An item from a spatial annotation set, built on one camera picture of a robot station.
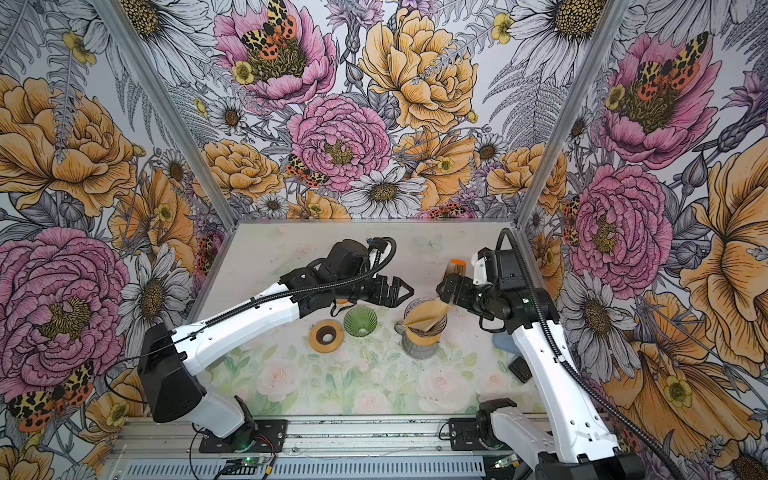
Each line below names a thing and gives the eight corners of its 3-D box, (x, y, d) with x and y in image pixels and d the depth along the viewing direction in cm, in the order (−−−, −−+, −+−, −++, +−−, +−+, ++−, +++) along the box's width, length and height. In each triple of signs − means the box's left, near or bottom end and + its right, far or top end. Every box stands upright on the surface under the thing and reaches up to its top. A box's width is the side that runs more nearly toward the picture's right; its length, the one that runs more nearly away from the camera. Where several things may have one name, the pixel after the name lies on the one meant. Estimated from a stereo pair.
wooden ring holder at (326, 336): (309, 352, 90) (307, 348, 88) (314, 324, 96) (312, 320, 93) (341, 352, 90) (340, 348, 88) (344, 324, 96) (343, 320, 93)
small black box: (521, 384, 84) (525, 381, 82) (507, 365, 87) (510, 361, 85) (532, 378, 85) (535, 374, 83) (517, 359, 88) (520, 355, 86)
